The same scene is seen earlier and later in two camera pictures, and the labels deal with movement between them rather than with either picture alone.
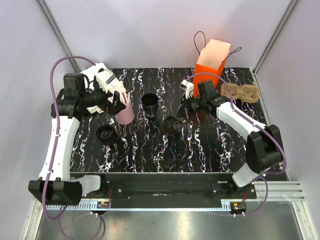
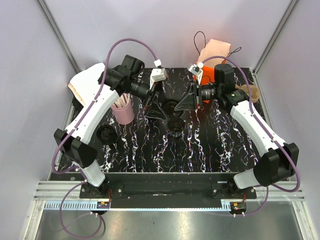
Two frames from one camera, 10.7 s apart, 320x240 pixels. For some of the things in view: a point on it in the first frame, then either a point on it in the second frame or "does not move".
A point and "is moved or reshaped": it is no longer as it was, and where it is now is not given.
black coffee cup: (171, 124) is moved or reshaped
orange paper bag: (211, 59) does not move
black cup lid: (105, 132) does not move
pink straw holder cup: (126, 115) does not move
